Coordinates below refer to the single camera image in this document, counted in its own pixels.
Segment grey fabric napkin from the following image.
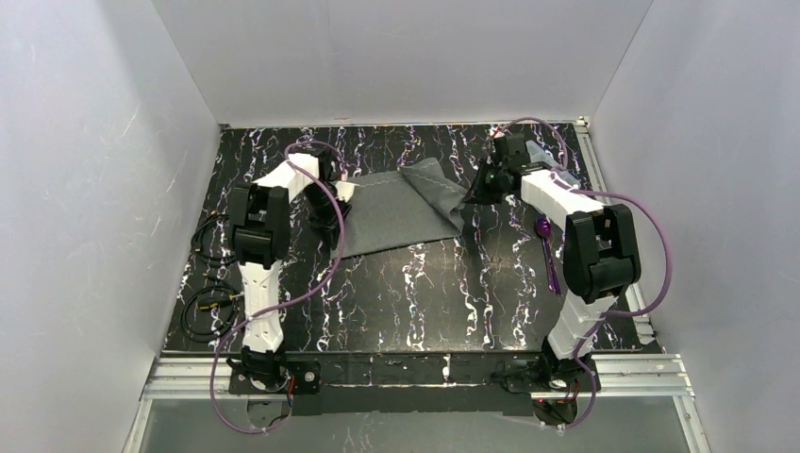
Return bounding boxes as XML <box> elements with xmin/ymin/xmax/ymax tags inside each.
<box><xmin>343</xmin><ymin>158</ymin><xmax>467</xmax><ymax>258</ymax></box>

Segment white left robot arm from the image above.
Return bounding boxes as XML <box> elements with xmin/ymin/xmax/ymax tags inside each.
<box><xmin>227</xmin><ymin>141</ymin><xmax>355</xmax><ymax>354</ymax></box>

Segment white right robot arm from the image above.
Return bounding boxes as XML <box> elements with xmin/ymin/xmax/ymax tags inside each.
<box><xmin>465</xmin><ymin>134</ymin><xmax>642</xmax><ymax>360</ymax></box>

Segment clear plastic screw box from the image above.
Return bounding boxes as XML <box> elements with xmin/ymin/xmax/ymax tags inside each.
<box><xmin>525</xmin><ymin>140</ymin><xmax>579</xmax><ymax>189</ymax></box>

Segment purple metal spoon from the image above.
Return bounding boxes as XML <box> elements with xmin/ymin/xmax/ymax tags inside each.
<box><xmin>535</xmin><ymin>215</ymin><xmax>562</xmax><ymax>295</ymax></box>

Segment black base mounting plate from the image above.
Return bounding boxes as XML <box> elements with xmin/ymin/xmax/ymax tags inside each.
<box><xmin>225</xmin><ymin>349</ymin><xmax>602</xmax><ymax>426</ymax></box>

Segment upper black coiled cable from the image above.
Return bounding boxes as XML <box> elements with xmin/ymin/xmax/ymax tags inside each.
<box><xmin>190</xmin><ymin>214</ymin><xmax>242</xmax><ymax>268</ymax></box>

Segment black coiled cable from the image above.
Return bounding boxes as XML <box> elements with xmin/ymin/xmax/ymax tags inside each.
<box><xmin>179</xmin><ymin>285</ymin><xmax>246</xmax><ymax>344</ymax></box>
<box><xmin>190</xmin><ymin>214</ymin><xmax>242</xmax><ymax>268</ymax></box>

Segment lower black coiled cable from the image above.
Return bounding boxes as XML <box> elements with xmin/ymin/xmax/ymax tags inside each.
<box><xmin>179</xmin><ymin>285</ymin><xmax>246</xmax><ymax>344</ymax></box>

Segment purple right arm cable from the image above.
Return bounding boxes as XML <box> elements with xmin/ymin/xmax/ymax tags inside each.
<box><xmin>490</xmin><ymin>117</ymin><xmax>675</xmax><ymax>432</ymax></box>

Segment aluminium front frame rail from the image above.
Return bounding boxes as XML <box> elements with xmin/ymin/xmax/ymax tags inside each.
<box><xmin>143</xmin><ymin>352</ymin><xmax>694</xmax><ymax>399</ymax></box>

